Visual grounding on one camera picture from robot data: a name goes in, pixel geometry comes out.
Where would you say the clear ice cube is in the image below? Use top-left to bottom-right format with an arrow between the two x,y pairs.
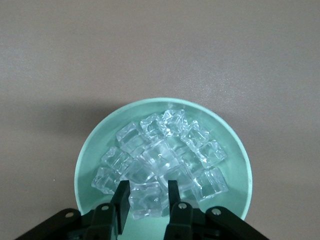
101,146 -> 133,173
116,121 -> 148,156
174,147 -> 203,176
141,139 -> 181,178
159,172 -> 196,200
192,166 -> 230,203
119,159 -> 156,186
180,120 -> 210,151
139,112 -> 166,141
197,139 -> 227,169
161,109 -> 190,138
91,166 -> 121,195
128,181 -> 168,221

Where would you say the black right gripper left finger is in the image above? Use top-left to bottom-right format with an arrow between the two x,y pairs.
17,179 -> 131,240

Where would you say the pale green ceramic bowl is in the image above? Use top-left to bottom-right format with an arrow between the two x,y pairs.
74,97 -> 252,237

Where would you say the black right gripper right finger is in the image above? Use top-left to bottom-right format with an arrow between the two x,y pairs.
164,179 -> 271,240

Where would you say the brown paper table cover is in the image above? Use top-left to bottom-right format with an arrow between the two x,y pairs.
0,0 -> 320,240

